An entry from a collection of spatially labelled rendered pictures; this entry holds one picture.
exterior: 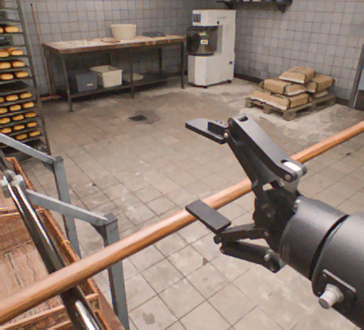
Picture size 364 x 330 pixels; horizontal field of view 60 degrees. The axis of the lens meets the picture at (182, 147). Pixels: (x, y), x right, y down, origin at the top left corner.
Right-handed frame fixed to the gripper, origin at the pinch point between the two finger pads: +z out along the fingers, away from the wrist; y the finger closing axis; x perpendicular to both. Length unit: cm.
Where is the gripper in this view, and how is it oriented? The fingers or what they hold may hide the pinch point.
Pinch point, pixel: (197, 168)
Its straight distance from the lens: 45.0
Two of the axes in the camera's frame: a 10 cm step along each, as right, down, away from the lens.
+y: 0.0, 9.0, 4.4
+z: -6.2, -3.4, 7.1
